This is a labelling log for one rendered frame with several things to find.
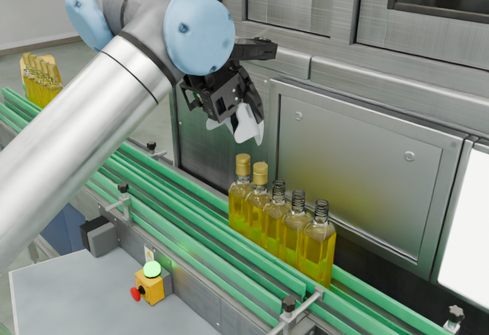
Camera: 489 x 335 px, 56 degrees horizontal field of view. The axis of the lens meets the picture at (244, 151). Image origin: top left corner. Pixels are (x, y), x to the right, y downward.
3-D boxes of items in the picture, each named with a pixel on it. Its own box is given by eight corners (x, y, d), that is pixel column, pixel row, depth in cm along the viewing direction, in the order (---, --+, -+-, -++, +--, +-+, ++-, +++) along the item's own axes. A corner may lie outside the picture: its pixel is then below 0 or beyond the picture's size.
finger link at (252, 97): (244, 123, 76) (222, 78, 72) (251, 116, 77) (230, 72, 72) (263, 126, 72) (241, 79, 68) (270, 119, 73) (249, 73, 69)
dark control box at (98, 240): (119, 247, 143) (116, 225, 139) (95, 259, 138) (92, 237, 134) (105, 235, 148) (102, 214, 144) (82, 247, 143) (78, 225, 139)
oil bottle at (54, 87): (74, 132, 187) (61, 64, 174) (61, 136, 183) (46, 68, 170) (68, 127, 191) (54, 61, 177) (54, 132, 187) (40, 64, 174)
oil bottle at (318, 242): (330, 296, 108) (338, 221, 98) (315, 308, 104) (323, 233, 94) (311, 283, 111) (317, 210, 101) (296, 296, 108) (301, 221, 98)
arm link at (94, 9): (92, 7, 46) (177, -39, 50) (49, -11, 53) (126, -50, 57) (124, 72, 51) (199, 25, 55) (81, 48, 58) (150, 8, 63)
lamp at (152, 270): (164, 273, 122) (163, 264, 121) (150, 281, 120) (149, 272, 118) (154, 264, 125) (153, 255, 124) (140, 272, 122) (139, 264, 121)
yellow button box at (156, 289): (172, 293, 126) (171, 273, 122) (150, 308, 121) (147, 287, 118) (158, 280, 130) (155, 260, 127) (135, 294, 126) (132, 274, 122)
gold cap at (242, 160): (233, 171, 112) (232, 155, 110) (245, 167, 114) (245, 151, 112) (240, 177, 109) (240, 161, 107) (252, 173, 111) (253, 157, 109)
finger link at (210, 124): (204, 142, 81) (196, 105, 74) (227, 122, 84) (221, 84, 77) (217, 151, 80) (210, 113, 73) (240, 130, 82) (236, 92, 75)
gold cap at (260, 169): (263, 176, 110) (263, 160, 108) (270, 183, 107) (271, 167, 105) (249, 180, 108) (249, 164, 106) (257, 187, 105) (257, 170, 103)
